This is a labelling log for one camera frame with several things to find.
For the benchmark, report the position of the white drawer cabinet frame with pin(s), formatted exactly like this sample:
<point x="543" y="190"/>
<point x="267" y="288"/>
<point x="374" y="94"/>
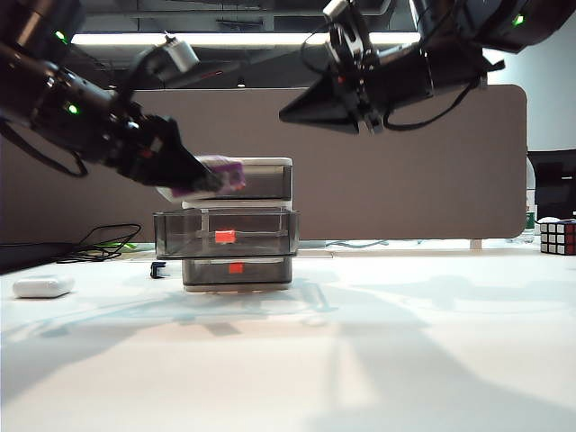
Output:
<point x="270" y="160"/>

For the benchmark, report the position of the small black clip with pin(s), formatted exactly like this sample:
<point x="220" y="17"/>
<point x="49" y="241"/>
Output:
<point x="156" y="270"/>

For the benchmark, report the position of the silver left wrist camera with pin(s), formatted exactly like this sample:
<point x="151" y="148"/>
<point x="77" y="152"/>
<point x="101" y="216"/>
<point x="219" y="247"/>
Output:
<point x="182" y="56"/>

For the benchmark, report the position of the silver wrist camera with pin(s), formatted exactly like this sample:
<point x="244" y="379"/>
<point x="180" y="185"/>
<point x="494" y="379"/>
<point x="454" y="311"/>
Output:
<point x="337" y="8"/>
<point x="182" y="56"/>

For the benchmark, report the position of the grey drawer above cabinet base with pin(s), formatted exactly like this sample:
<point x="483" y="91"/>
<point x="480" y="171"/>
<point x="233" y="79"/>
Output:
<point x="261" y="272"/>

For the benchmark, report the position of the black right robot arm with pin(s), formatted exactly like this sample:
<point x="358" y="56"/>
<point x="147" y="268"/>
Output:
<point x="450" y="76"/>

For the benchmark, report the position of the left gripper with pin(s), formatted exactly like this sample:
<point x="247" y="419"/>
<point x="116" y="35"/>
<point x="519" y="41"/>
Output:
<point x="139" y="148"/>

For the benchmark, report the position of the white earbud case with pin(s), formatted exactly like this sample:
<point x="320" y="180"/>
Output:
<point x="42" y="287"/>

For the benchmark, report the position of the purple white napkin pack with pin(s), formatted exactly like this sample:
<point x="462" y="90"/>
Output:
<point x="229" y="175"/>

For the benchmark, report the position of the clear bottle green label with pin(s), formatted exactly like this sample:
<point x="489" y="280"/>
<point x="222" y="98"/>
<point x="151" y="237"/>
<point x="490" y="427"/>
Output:
<point x="531" y="211"/>

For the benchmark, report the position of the Rubik's cube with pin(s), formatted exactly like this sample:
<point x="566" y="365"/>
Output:
<point x="558" y="237"/>

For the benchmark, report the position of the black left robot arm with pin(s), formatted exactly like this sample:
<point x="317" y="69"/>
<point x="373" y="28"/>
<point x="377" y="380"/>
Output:
<point x="45" y="90"/>

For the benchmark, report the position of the black monitor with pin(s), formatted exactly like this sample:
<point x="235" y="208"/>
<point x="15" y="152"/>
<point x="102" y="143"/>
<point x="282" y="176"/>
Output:
<point x="553" y="189"/>

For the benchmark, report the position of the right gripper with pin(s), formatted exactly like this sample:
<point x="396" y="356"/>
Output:
<point x="360" y="63"/>

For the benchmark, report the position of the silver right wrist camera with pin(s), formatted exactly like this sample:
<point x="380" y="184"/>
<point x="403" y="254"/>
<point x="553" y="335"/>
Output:
<point x="337" y="8"/>

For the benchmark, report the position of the brown desk partition panel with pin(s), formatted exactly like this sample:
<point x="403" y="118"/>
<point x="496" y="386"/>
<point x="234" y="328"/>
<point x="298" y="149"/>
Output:
<point x="405" y="180"/>

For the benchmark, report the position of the long ceiling light strip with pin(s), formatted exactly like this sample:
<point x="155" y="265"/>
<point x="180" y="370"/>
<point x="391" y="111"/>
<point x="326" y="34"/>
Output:
<point x="247" y="38"/>

